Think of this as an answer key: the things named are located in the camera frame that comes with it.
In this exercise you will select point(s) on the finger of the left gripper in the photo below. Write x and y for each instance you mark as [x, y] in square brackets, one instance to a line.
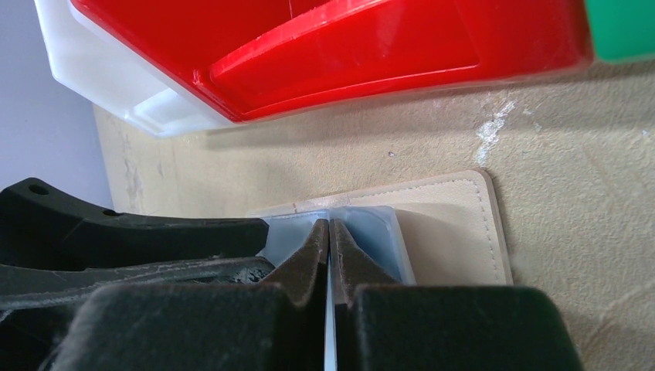
[56, 250]

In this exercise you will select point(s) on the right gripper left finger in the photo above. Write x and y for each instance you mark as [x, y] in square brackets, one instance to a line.
[276, 324]

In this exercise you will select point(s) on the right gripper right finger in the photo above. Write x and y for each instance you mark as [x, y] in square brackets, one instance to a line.
[383, 324]

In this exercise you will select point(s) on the beige card holder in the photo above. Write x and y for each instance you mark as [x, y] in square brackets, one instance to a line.
[450, 223]

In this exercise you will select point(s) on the green plastic bin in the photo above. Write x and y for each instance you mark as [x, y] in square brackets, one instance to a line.
[622, 30]

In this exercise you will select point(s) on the white plastic bin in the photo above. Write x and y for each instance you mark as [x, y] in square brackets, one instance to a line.
[91, 62]

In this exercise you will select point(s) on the red plastic bin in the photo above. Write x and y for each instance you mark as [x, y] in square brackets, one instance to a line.
[253, 59]

